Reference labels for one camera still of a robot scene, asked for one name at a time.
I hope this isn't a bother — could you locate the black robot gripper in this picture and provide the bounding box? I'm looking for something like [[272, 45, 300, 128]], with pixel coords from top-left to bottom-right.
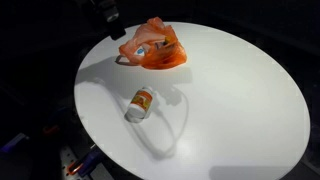
[[95, 0, 127, 41]]

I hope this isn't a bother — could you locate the orange plastic carrier bag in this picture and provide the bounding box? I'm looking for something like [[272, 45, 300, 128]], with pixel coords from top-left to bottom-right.
[[114, 16, 188, 70]]

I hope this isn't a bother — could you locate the white bottle with orange label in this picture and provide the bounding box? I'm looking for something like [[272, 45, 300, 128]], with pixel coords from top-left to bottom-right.
[[124, 86, 155, 124]]

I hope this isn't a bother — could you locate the blue and orange bar clamp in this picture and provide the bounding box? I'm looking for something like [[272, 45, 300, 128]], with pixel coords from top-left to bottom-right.
[[66, 144, 105, 178]]

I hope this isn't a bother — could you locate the perforated metal plate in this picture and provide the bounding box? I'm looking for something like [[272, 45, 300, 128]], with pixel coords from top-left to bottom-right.
[[59, 145, 85, 180]]

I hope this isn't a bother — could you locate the bluish metal bar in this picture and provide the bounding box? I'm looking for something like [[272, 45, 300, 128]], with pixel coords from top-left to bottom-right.
[[0, 132, 30, 155]]

